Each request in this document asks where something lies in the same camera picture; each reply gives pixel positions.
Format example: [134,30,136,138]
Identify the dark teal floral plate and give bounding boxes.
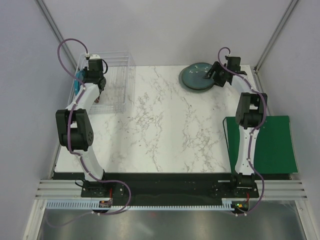
[178,62,214,92]

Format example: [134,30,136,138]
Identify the pale green ceramic plate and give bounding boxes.
[178,71,214,93]

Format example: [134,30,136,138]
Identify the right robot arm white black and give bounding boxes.
[202,56,267,176]

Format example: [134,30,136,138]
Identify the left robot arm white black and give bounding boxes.
[55,54,108,182]

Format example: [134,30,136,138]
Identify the blue scalloped plate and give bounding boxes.
[73,69,84,96]

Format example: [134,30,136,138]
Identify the green mat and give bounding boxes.
[222,115,298,174]

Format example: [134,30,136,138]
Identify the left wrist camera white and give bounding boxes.
[84,53,101,60]

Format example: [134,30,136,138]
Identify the white wire dish rack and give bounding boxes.
[68,51,136,115]

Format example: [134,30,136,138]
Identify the right aluminium frame post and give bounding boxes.
[253,0,300,73]

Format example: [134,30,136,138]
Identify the aluminium frame post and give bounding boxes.
[253,0,300,73]
[35,0,77,70]

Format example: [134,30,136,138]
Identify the left aluminium frame post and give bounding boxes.
[35,0,77,70]

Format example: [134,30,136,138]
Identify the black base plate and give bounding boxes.
[80,172,261,210]

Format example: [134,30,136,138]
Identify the aluminium rail front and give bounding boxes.
[35,180,307,200]

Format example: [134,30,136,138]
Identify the right cable duct white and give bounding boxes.
[221,198,250,211]

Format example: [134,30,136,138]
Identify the cable duct white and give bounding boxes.
[221,198,250,211]
[46,199,113,210]

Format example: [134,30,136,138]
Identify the left cable duct white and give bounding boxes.
[46,199,113,210]

